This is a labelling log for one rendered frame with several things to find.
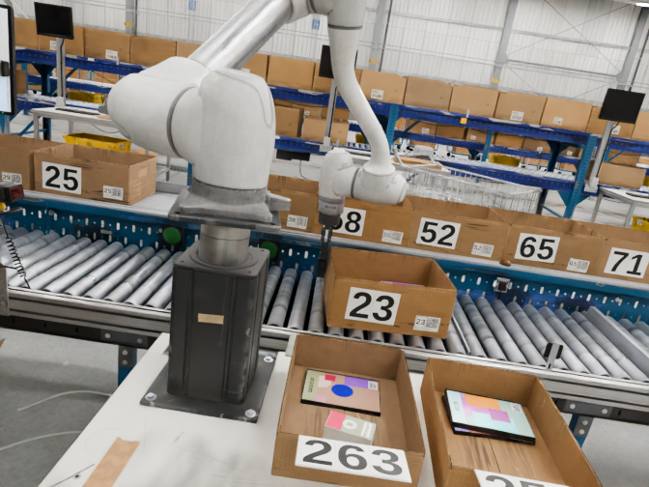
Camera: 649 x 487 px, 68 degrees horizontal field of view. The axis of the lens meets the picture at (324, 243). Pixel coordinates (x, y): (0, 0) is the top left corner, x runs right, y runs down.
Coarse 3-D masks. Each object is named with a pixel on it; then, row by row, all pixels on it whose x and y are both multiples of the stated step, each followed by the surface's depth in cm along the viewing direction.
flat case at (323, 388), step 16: (304, 384) 118; (320, 384) 119; (336, 384) 120; (352, 384) 121; (368, 384) 122; (304, 400) 112; (320, 400) 113; (336, 400) 114; (352, 400) 115; (368, 400) 116
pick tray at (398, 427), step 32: (320, 352) 126; (352, 352) 126; (384, 352) 125; (288, 384) 110; (384, 384) 125; (288, 416) 108; (320, 416) 109; (384, 416) 112; (416, 416) 100; (288, 448) 90; (416, 448) 95; (320, 480) 92; (352, 480) 92; (384, 480) 91; (416, 480) 91
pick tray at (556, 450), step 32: (448, 384) 125; (480, 384) 124; (512, 384) 123; (544, 416) 114; (448, 448) 91; (480, 448) 106; (512, 448) 108; (544, 448) 110; (576, 448) 98; (448, 480) 88; (544, 480) 100; (576, 480) 96
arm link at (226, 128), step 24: (216, 72) 92; (240, 72) 94; (192, 96) 93; (216, 96) 90; (240, 96) 90; (264, 96) 93; (192, 120) 93; (216, 120) 90; (240, 120) 90; (264, 120) 93; (192, 144) 94; (216, 144) 91; (240, 144) 92; (264, 144) 94; (216, 168) 93; (240, 168) 93; (264, 168) 97
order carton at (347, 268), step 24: (336, 264) 177; (360, 264) 177; (384, 264) 178; (408, 264) 178; (432, 264) 178; (336, 288) 149; (384, 288) 149; (408, 288) 150; (432, 288) 150; (456, 288) 153; (336, 312) 151; (408, 312) 152; (432, 312) 153; (432, 336) 156
